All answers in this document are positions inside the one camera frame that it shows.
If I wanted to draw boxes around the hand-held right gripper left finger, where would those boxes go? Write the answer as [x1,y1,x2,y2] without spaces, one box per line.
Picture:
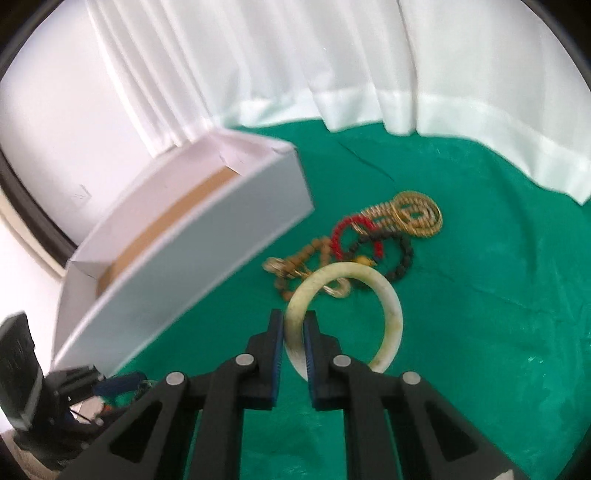
[60,309,284,480]

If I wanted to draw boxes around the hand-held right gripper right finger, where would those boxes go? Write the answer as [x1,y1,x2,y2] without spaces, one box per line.
[302,311,532,480]

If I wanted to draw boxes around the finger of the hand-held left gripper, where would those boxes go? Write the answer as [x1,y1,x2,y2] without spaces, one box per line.
[95,372,155,409]

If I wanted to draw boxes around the pale jade bangle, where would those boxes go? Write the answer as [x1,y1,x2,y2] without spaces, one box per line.
[283,263,404,381]

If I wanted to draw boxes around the white cardboard box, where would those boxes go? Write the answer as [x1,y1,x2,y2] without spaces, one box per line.
[51,128,315,377]

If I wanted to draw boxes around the gold beaded bracelet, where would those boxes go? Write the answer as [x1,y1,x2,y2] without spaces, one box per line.
[362,191,443,239]

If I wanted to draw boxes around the green cloth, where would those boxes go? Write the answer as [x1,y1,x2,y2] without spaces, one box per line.
[111,117,591,480]

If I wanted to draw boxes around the gold bangle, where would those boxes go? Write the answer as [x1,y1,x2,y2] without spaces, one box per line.
[394,199,438,229]

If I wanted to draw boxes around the white curtain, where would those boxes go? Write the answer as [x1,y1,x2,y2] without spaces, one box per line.
[85,0,591,206]

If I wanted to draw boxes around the thin gold chain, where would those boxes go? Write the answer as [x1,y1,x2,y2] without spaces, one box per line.
[263,257,352,299]

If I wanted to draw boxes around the brown wooden bead bracelet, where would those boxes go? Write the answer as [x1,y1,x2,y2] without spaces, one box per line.
[274,235,334,303]

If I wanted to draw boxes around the red bead bracelet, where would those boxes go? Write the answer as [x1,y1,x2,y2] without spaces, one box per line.
[330,215,384,264]

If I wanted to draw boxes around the black bead bracelet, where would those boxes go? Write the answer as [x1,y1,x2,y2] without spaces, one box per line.
[346,231,415,282]

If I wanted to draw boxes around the black window frame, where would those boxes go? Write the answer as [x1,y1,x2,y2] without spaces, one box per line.
[0,150,77,280]

